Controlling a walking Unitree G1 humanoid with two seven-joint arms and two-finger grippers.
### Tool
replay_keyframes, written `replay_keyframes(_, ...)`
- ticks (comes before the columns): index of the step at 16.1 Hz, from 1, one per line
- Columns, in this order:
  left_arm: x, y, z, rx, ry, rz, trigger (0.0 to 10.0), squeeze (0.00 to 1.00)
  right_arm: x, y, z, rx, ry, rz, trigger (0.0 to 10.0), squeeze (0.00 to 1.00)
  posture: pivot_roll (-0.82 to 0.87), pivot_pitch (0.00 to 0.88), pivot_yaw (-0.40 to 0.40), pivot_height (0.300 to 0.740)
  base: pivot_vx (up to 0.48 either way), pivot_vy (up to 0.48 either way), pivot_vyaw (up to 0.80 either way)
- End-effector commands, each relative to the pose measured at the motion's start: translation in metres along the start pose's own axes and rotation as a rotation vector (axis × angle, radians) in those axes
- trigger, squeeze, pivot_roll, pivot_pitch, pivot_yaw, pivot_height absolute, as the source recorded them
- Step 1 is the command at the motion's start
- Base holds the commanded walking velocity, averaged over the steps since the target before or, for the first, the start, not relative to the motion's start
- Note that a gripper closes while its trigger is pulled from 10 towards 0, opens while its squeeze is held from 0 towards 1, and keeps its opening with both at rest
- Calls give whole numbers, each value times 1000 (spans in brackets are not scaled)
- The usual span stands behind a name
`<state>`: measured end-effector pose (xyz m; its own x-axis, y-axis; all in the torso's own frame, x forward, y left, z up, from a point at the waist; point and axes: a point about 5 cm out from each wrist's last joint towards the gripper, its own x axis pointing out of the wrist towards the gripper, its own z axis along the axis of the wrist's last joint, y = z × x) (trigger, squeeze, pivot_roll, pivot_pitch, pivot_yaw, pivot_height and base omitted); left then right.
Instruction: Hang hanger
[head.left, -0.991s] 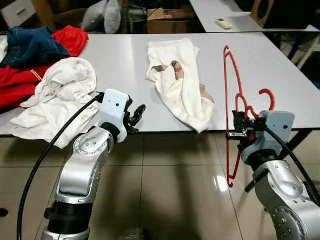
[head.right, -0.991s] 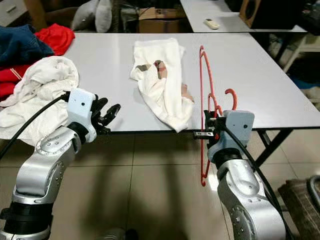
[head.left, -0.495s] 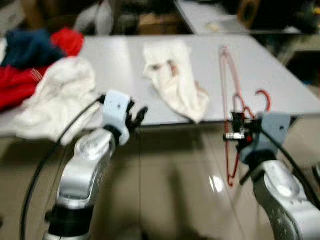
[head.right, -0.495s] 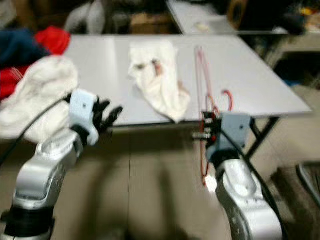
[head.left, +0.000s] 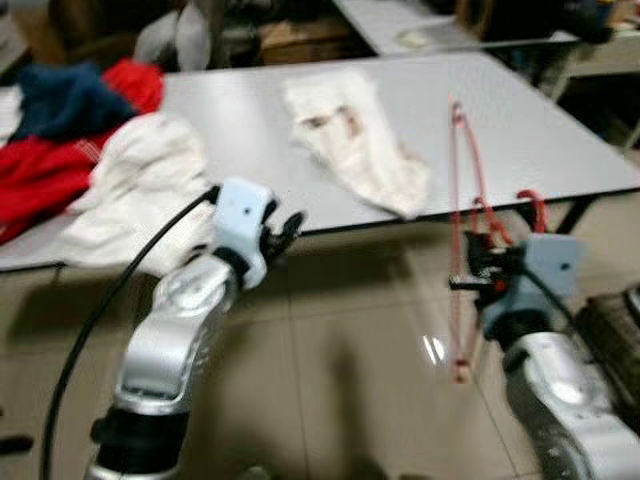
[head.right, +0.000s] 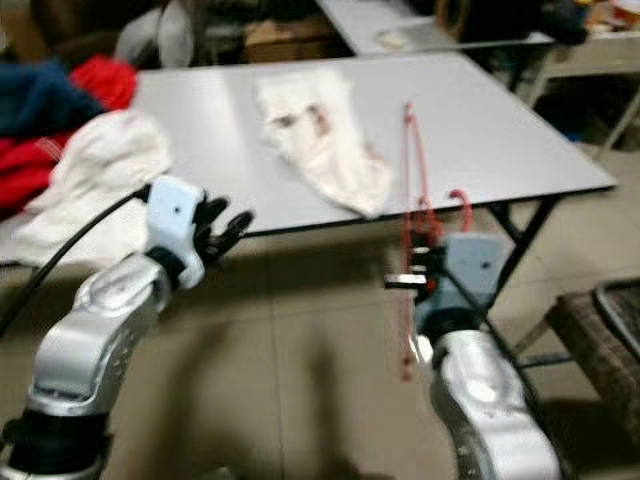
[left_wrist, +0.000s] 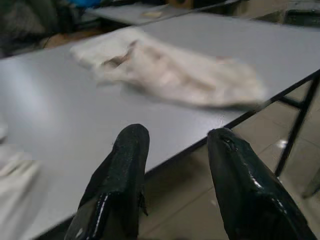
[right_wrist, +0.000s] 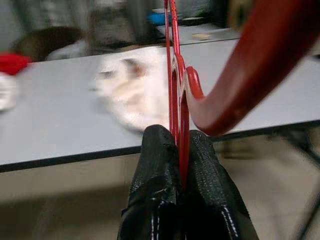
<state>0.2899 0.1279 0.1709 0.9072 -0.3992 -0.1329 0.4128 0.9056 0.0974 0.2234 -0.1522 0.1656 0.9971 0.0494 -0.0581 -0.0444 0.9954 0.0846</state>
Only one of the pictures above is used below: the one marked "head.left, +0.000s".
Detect red plastic clothes hanger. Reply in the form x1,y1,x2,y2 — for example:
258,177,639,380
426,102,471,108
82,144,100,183
445,100,551,386

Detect white t-shirt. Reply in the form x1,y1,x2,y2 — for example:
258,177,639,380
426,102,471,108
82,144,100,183
280,70,433,219

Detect black metal table legs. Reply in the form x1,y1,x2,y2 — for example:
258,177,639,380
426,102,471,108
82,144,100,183
515,195,599,241

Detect brown woven chair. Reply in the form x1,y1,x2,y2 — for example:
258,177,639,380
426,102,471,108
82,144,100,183
578,288,640,401

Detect white garment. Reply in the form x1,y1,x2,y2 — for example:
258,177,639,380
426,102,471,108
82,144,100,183
58,112,219,276

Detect small brown cardboard box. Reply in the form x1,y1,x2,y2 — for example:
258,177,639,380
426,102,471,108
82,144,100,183
258,18,353,66

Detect beige flat object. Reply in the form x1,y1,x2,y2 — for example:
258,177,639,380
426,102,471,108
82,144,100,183
393,27,438,51

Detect red garment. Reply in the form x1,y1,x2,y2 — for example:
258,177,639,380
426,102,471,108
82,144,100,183
0,58,166,246

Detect navy blue garment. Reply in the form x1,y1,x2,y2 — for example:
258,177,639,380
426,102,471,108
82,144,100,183
12,62,136,141

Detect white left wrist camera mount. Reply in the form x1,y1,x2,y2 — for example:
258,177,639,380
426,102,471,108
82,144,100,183
213,178,279,289

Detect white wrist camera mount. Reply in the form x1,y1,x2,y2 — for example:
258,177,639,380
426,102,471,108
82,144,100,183
213,178,279,289
500,234,589,341

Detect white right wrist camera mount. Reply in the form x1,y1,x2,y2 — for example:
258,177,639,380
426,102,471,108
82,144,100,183
500,234,589,341

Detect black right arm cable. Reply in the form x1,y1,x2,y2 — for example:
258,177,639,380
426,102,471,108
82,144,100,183
518,265,640,406

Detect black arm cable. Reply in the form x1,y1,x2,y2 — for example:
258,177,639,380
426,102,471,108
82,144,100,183
518,265,640,406
40,185,221,480

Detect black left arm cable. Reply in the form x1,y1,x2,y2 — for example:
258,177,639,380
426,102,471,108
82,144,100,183
40,185,221,480

